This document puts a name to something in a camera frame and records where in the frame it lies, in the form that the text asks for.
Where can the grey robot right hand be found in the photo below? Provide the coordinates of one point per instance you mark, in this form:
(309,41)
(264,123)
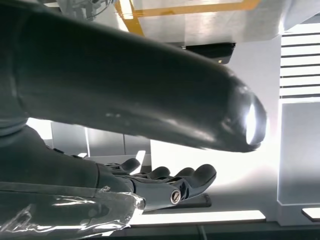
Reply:
(124,92)

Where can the ceiling light panel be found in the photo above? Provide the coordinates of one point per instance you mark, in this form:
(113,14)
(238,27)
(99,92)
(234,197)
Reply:
(200,217)
(312,213)

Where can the stainless steel workbench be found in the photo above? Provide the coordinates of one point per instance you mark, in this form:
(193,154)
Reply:
(212,26)

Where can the white slatted wall panel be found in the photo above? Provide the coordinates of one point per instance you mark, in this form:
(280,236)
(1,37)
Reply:
(300,59)

